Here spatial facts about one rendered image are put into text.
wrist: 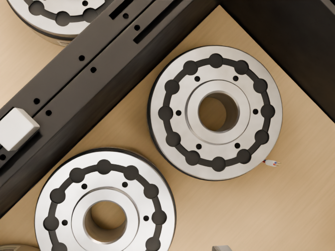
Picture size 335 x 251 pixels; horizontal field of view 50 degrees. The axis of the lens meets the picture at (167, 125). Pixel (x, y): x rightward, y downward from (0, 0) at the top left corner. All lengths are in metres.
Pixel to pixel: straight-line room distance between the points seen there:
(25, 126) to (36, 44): 0.13
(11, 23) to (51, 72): 0.13
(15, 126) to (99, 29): 0.07
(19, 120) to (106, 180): 0.10
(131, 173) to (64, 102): 0.09
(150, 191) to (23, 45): 0.16
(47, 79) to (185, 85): 0.11
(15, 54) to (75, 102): 0.13
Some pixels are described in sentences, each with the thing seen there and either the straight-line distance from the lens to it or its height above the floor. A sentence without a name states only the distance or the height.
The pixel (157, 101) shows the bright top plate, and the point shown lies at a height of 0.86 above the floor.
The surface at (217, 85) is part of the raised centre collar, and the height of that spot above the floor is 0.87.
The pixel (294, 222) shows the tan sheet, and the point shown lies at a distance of 0.33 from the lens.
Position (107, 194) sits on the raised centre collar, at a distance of 0.26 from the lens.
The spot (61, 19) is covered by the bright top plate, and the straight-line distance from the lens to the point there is 0.28.
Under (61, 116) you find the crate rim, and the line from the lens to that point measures 0.20.
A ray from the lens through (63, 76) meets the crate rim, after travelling 0.20.
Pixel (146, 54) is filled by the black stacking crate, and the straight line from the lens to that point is 0.22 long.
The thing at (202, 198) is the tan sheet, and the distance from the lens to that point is 0.30.
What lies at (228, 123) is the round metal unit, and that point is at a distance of 0.29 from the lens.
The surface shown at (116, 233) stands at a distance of 0.29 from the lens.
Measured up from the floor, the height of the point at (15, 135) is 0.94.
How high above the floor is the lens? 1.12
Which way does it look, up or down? 85 degrees down
